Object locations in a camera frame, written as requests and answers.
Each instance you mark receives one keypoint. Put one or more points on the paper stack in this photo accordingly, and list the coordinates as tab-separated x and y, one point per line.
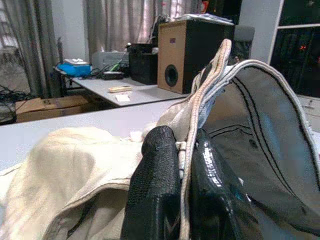
205	18

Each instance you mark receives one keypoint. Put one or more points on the cream white garment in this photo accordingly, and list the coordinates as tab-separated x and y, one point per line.
62	162

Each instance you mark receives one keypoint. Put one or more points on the white printer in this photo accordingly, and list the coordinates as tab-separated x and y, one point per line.
105	58

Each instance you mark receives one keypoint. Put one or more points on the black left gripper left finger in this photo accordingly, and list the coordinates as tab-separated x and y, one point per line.
155	180

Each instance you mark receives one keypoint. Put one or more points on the grey curtain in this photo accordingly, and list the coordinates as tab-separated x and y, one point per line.
37	37

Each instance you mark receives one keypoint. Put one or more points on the white paper card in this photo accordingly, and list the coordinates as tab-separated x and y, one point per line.
122	98

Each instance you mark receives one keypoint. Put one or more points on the silver white jacket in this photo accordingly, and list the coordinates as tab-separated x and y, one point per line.
270	112

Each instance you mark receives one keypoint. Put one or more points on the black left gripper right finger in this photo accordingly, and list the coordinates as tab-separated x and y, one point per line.
210	195

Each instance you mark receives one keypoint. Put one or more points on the grey folding table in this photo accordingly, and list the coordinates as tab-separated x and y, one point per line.
75	122
140	93

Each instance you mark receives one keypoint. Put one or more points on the blue box white lid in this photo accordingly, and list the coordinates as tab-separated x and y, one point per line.
72	69

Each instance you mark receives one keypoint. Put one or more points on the cardboard box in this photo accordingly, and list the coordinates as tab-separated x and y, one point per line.
50	107

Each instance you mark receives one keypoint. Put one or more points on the beige pink curtain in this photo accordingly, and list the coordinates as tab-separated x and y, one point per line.
120	22

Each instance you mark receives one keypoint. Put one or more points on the black flat device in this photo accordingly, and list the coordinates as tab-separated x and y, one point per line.
112	75

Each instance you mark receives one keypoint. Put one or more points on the wooden speaker box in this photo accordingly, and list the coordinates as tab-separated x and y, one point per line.
172	50

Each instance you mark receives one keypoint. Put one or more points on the white framed dark window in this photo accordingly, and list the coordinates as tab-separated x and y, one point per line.
295	57

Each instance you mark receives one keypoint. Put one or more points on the grey office chair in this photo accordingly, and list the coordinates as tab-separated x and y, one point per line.
243	35

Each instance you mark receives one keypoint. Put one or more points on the black storage box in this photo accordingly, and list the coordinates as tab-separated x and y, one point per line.
142	67

